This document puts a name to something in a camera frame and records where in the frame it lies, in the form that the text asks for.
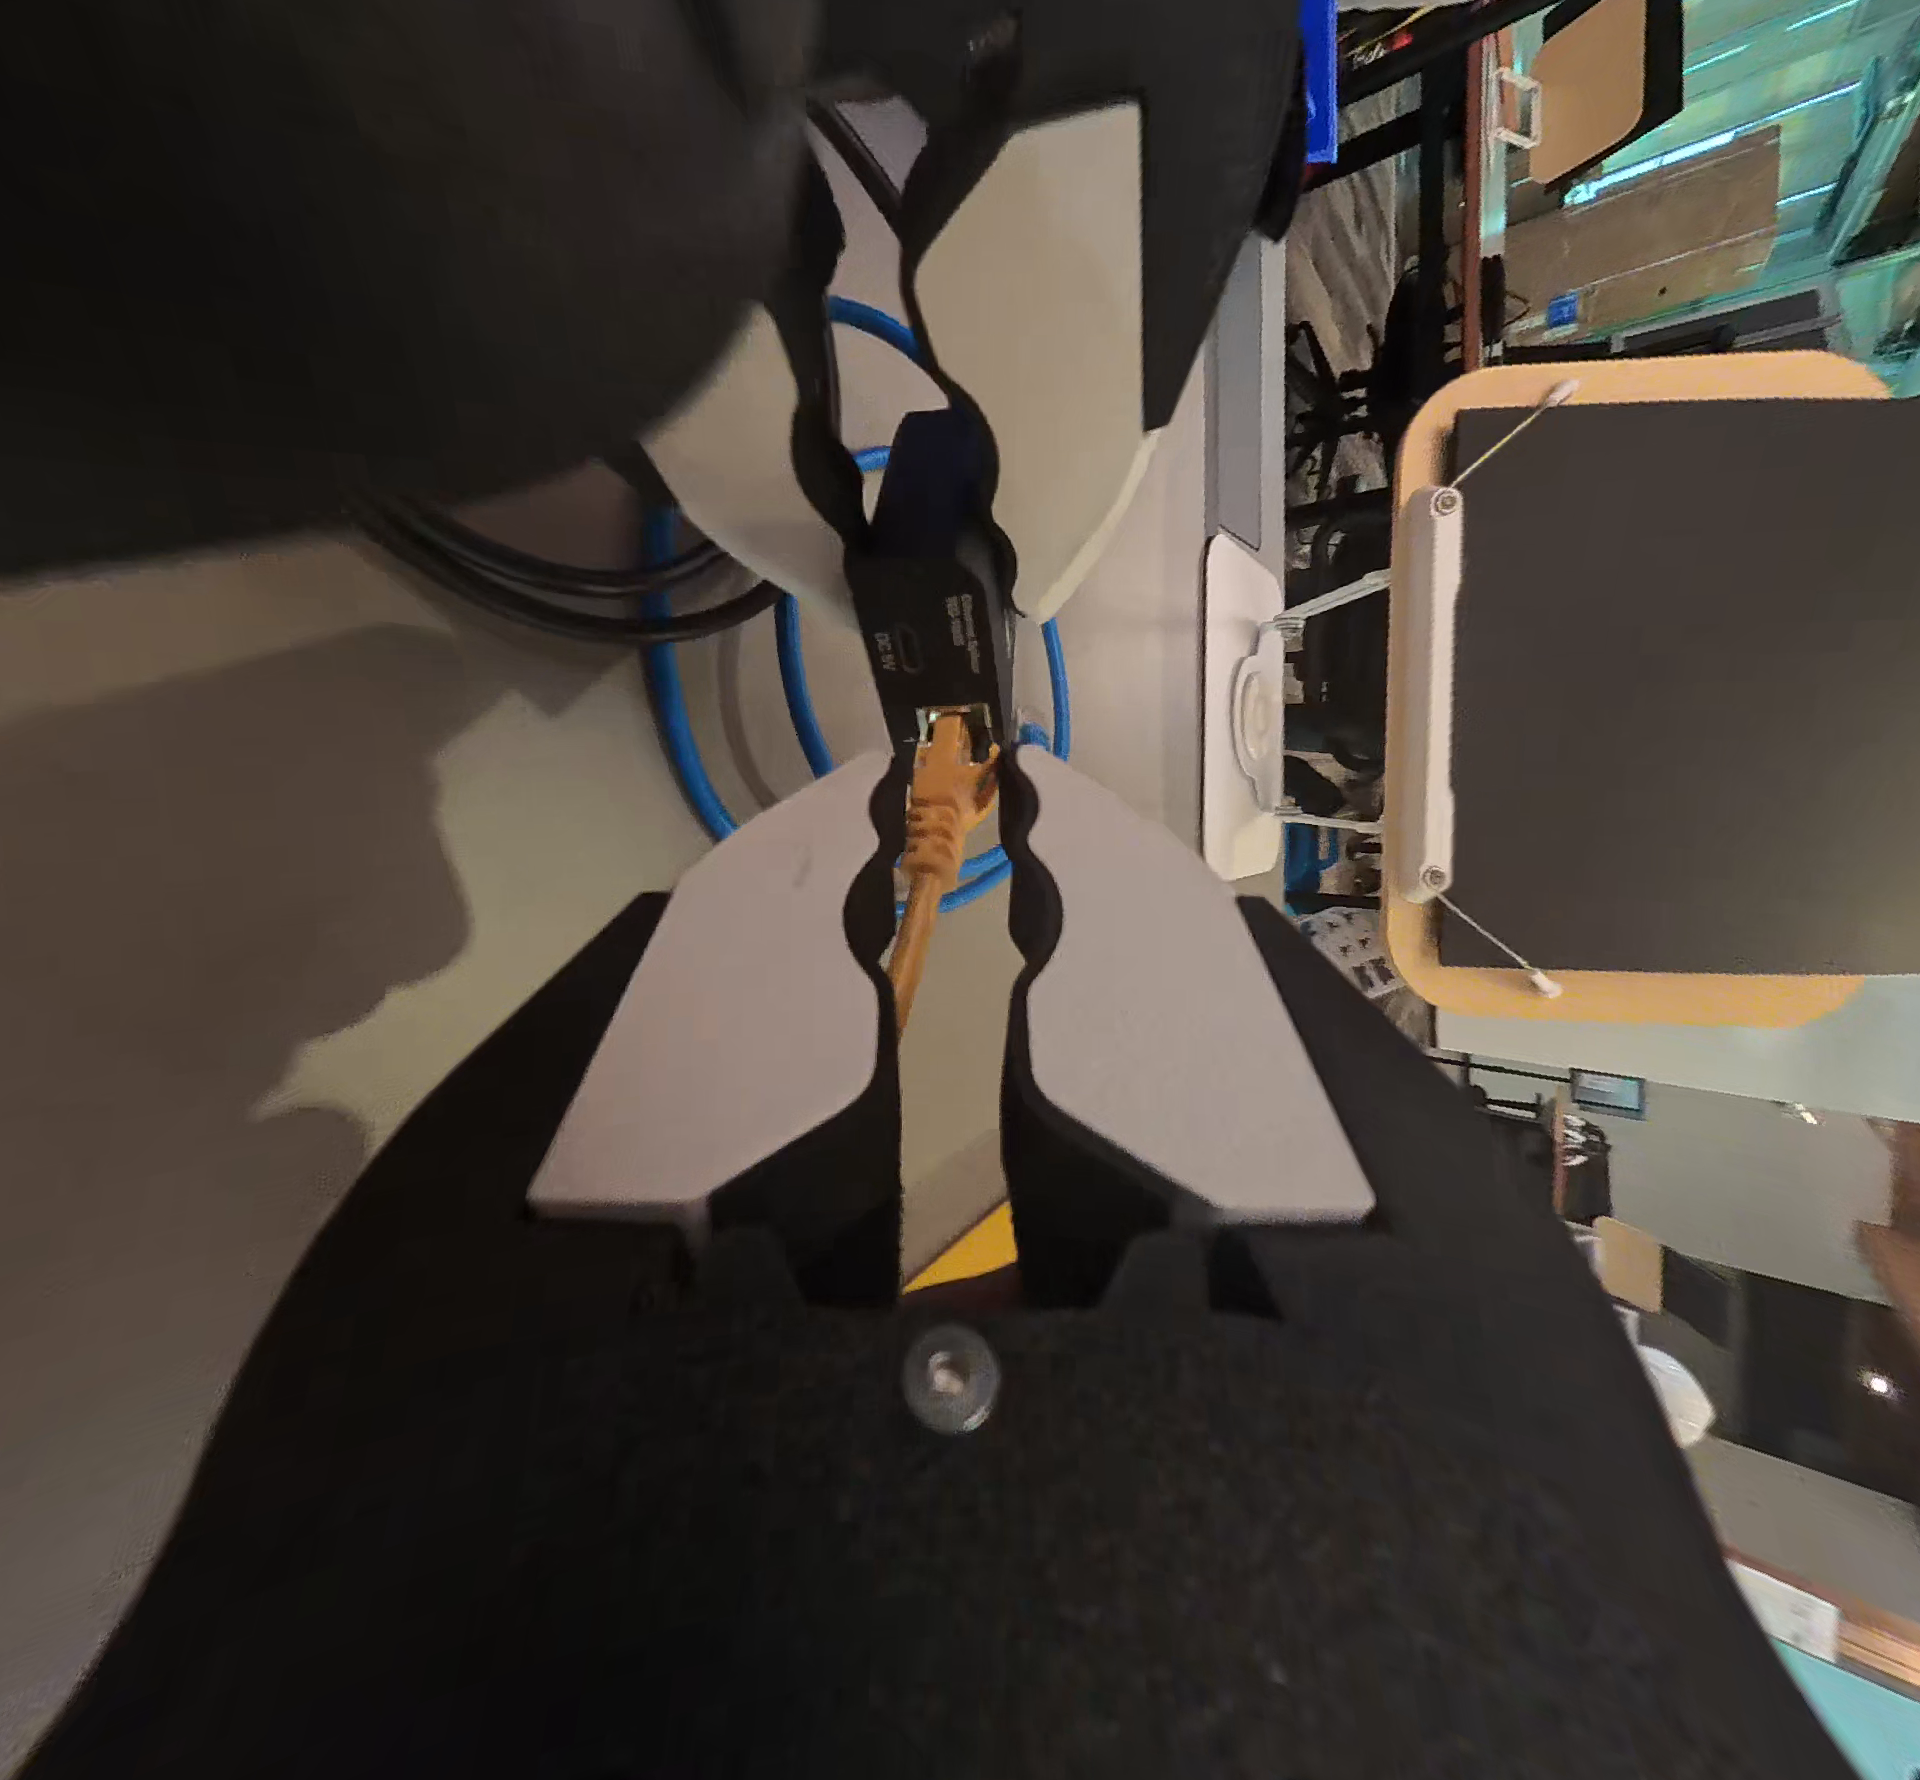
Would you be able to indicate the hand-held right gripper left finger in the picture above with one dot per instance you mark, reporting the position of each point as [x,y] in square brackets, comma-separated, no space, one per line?
[721,1029]

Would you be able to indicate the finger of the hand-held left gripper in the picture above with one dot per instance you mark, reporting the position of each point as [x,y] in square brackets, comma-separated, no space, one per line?
[734,460]
[1065,310]

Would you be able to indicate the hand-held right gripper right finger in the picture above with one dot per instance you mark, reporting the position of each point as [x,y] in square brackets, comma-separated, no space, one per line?
[1186,1029]

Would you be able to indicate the black ethernet adapter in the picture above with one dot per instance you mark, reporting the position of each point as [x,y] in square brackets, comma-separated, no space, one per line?
[938,640]

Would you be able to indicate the blue plastic bin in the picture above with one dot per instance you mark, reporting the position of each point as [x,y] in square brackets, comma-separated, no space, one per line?
[1320,10]

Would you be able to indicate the printed paper sheet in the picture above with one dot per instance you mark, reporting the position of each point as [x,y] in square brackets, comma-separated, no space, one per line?
[1359,957]

